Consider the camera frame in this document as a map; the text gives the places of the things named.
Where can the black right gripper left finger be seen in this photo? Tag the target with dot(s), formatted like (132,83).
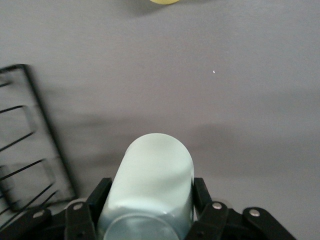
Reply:
(80,220)

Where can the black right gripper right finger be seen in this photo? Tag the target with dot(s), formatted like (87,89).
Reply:
(215,220)

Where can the pale green plastic cup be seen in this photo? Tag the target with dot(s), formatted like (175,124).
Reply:
(152,175)

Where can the yellow plastic cup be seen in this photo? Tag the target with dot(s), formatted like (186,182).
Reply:
(165,1)

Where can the dark grey table cover sheet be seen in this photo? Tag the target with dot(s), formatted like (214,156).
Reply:
(175,75)

